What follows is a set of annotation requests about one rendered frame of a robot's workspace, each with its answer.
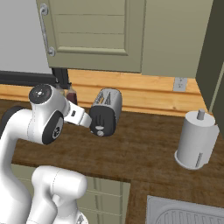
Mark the olive green cupboard panel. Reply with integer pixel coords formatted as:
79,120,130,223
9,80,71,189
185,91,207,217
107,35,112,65
141,0,214,80

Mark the white paper towel roll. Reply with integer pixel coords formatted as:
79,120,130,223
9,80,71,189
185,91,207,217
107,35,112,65
173,108,221,171

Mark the silver and black toaster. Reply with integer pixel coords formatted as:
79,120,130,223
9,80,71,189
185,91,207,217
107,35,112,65
88,87,123,138

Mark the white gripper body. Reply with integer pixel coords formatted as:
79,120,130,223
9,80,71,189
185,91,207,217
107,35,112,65
78,111,94,130

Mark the grey wall socket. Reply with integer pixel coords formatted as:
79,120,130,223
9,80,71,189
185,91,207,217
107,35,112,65
172,77,188,93

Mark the dark red bottle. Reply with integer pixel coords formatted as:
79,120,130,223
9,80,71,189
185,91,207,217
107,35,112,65
66,83,79,106

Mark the black appliance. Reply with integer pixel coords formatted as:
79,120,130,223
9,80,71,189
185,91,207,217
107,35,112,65
0,66,71,88

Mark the toasted bread slice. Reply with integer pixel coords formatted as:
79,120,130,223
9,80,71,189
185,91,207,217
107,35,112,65
95,92,107,106

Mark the dark olive tall cupboard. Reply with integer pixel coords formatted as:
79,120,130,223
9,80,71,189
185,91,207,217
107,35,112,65
194,0,224,138

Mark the silver cupboard door handle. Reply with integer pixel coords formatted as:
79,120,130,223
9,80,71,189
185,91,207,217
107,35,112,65
38,3,57,58

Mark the steel sink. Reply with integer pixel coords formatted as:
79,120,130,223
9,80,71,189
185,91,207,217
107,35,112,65
145,194,224,224

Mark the olive green lower cupboard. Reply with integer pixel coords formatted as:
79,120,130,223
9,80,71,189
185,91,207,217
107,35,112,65
10,163,132,224

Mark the olive green cupboard door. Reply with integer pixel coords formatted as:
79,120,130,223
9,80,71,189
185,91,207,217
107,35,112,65
36,0,147,74

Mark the pale brown bottle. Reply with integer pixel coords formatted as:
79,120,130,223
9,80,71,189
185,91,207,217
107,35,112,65
54,82,67,98

